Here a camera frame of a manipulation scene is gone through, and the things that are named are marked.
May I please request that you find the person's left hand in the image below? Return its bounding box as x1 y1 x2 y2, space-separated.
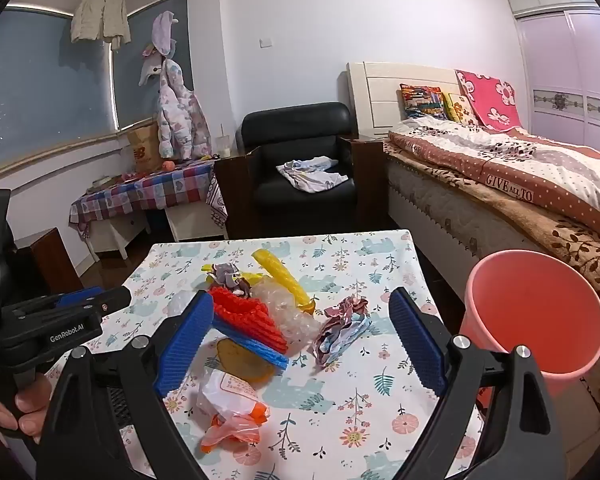
0 372 53 443

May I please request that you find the crumpled purple paper wrapper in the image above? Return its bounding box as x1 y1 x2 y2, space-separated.
312 296 373 372
207 262 253 297

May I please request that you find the brown paper bag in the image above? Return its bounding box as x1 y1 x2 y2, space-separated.
126 122 166 173

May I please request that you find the dark wooden cabinet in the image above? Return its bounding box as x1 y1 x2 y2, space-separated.
15 227 83 293

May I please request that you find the black leather armchair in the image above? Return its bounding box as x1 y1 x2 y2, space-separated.
236 101 358 238

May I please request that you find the dark wooden nightstand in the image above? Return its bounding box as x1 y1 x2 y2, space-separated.
350 135 391 233

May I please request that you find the patchwork floral quilt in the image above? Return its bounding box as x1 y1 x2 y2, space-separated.
389 115 600 241

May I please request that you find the yellow foam net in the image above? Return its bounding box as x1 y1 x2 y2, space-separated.
252 249 318 317

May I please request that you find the yellow floral pillow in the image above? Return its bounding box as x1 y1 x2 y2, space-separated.
442 91 481 126

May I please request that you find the clear plastic bag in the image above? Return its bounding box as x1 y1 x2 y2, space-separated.
250 280 323 346

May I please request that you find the dark wooden side table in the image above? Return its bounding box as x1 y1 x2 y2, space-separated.
214 147 261 241

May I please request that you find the pink plastic bucket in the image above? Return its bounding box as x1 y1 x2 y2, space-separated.
457 249 600 408

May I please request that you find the lilac plush hat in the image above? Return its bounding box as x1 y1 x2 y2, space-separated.
139 10 180 87

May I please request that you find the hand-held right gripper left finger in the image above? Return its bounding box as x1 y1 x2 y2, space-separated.
32 290 216 480

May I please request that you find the orange and white plastic bag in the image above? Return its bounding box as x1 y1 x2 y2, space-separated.
196 367 272 453

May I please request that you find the colourful printed pillow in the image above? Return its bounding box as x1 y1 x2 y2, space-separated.
399 83 448 121

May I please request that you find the pale lilac wardrobe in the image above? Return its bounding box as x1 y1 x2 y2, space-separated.
505 0 600 161

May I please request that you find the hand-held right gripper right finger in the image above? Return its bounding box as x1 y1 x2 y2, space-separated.
380 287 566 480

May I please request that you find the printed puffer jacket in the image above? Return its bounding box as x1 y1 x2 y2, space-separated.
156 59 213 161

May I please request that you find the red foam net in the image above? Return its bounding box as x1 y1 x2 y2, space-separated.
209 286 288 353

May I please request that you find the pale crumpled garment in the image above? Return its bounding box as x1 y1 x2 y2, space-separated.
276 157 350 195

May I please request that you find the blue foam net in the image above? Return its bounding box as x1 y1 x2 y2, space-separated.
212 320 290 371

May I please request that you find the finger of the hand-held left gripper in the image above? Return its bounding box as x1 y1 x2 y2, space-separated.
55 287 105 307
2 286 133 328

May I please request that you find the pink floral towel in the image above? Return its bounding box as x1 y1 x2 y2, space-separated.
455 70 526 133

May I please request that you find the floral tablecloth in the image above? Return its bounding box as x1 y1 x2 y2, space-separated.
45 230 486 480

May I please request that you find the brown peel piece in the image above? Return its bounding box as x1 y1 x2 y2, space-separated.
216 337 276 381

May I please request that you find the checked tablecloth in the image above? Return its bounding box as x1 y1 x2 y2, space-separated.
69 160 228 236

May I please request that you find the cream hanging jacket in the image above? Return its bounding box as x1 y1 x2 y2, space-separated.
70 0 132 51

